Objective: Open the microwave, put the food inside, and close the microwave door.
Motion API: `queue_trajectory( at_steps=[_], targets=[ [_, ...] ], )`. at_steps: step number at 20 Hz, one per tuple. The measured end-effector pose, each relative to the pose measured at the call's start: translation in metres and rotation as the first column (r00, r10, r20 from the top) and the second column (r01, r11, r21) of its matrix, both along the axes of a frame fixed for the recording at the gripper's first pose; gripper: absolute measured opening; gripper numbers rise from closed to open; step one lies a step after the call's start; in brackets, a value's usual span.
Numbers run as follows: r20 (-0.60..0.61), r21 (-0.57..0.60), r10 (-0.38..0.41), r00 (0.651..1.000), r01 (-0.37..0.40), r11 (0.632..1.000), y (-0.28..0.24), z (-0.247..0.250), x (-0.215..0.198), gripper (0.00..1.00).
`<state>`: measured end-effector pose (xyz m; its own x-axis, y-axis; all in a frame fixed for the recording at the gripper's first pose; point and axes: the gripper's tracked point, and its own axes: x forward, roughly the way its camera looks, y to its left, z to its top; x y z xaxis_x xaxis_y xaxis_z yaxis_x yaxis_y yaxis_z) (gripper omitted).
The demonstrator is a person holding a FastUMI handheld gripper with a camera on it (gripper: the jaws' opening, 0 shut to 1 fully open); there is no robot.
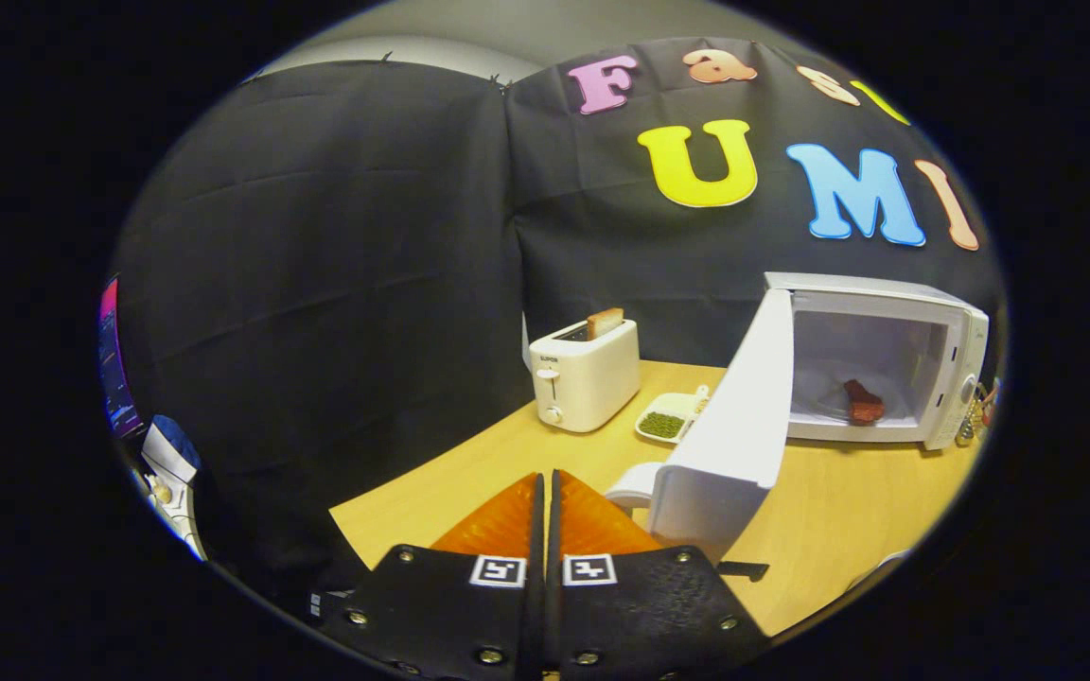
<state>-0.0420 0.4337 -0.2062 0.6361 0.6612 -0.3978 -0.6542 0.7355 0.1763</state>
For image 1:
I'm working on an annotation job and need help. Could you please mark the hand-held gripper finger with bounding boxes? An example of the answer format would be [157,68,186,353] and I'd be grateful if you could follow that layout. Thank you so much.
[545,468,773,681]
[313,471,546,681]

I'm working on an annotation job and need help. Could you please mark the white toaster oven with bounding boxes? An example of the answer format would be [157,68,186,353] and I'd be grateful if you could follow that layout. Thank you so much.
[605,271,991,565]

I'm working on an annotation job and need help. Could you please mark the red meat piece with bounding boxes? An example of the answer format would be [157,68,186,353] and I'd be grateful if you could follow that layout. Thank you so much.
[842,379,886,425]

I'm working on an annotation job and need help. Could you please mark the white bread toaster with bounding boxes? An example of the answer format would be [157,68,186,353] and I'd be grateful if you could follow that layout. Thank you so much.
[528,319,642,434]

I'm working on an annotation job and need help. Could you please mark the white divided bean tray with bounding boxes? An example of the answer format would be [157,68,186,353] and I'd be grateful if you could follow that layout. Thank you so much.
[635,386,712,445]

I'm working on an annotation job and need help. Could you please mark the glass turntable plate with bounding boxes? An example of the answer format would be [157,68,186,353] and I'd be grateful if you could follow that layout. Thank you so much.
[810,374,915,424]

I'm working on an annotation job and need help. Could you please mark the white and blue object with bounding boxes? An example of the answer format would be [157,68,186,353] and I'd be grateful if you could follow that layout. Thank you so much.
[141,414,210,561]

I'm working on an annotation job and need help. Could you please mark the metal wire basket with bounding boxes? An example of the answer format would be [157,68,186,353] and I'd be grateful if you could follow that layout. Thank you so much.
[957,378,1000,445]

